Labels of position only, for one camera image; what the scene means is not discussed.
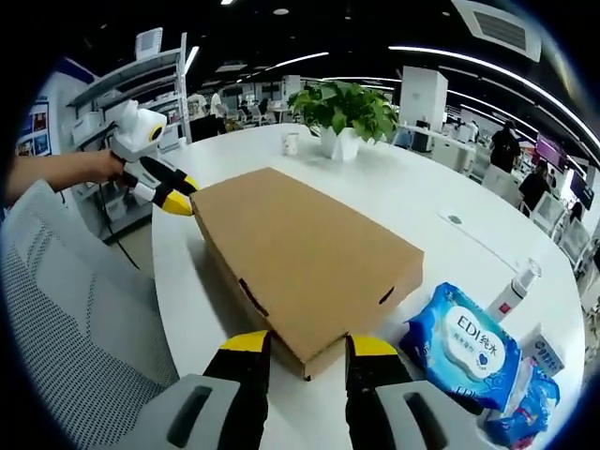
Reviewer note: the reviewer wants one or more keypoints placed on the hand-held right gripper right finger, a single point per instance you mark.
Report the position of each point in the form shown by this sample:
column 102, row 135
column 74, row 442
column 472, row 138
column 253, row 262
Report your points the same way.
column 375, row 389

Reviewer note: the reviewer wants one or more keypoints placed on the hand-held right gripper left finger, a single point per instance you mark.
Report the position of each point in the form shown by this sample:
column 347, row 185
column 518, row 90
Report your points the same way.
column 239, row 389

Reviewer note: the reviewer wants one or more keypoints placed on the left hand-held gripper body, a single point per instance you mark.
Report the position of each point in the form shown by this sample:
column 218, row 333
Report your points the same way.
column 136, row 133

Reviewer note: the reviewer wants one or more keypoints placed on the blue wet wipes pack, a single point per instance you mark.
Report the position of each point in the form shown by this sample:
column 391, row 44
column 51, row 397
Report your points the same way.
column 464, row 342

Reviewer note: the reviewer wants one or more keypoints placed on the brown cardboard shoe box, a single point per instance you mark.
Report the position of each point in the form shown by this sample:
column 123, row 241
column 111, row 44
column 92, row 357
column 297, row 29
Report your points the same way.
column 304, row 258

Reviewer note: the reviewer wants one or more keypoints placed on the blue tissue pack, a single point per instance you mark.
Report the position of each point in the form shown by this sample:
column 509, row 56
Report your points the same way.
column 529, row 408

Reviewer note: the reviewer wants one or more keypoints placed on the white spray bottle red label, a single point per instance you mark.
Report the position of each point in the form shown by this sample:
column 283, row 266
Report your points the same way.
column 508, row 295

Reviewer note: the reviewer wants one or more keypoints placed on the white printed carton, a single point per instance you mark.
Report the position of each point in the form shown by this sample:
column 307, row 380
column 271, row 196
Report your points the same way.
column 546, row 349

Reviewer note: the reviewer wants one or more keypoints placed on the person's left hand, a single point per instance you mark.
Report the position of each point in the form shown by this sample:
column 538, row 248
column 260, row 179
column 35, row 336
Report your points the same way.
column 108, row 165

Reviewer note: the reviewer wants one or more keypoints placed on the grey metal shelf rack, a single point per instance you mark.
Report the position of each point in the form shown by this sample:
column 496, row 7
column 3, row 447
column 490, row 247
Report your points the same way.
column 140, row 89

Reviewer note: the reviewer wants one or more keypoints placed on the small white paper cup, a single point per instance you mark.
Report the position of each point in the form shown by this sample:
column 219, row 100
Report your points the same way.
column 290, row 144

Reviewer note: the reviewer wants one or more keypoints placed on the grey mesh office chair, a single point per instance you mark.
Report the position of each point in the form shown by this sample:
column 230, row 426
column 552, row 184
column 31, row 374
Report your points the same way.
column 70, row 304

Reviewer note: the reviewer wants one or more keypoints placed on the green plant in white pot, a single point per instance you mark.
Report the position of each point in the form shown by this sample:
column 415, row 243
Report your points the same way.
column 344, row 112

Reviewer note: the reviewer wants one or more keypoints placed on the white mesh office chair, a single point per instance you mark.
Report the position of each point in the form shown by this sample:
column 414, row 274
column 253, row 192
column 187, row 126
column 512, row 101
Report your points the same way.
column 547, row 213
column 575, row 239

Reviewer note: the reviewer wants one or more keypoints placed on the dark computer monitor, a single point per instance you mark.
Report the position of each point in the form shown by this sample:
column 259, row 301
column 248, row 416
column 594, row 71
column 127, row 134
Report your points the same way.
column 582, row 184

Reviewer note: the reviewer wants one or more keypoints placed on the purple display screen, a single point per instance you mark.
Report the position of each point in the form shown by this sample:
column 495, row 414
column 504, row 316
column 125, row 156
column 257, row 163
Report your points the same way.
column 550, row 154

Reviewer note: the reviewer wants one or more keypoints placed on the long ceiling light strip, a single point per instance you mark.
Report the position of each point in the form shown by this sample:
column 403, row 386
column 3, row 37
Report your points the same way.
column 492, row 68

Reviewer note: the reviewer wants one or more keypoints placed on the ceiling air vent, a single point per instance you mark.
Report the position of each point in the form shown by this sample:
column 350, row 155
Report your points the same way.
column 501, row 28

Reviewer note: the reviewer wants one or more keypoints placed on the wall poster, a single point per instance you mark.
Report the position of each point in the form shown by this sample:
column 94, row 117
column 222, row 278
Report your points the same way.
column 35, row 131

